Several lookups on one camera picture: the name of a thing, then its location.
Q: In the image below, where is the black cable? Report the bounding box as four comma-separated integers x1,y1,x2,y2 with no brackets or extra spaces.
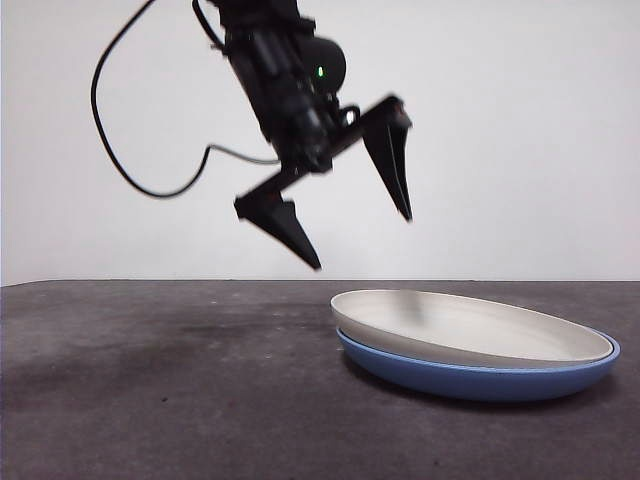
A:
191,0,226,51
89,0,279,200

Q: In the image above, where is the blue plate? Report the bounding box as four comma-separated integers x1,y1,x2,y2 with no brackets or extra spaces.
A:
335,327,623,403

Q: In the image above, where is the white plate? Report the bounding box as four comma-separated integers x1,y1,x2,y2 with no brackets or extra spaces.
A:
330,288,617,370

